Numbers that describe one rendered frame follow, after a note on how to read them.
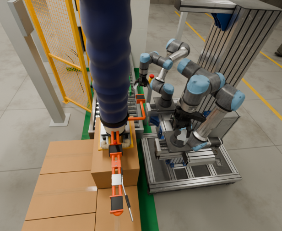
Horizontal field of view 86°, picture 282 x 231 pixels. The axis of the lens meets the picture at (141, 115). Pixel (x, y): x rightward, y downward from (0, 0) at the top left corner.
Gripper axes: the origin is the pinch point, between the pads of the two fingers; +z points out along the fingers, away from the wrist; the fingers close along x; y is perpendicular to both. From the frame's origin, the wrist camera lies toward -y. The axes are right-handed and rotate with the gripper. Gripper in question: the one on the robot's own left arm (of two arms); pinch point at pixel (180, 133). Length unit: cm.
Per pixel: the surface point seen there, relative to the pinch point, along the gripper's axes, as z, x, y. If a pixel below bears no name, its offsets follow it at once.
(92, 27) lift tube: -43, -27, 43
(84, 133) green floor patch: 152, -118, 92
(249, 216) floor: 152, 31, -125
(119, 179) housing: 32.3, 9.6, 35.0
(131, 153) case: 58, -21, 24
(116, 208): 32, 26, 37
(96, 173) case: 59, -7, 53
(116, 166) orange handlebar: 32.4, 0.9, 36.8
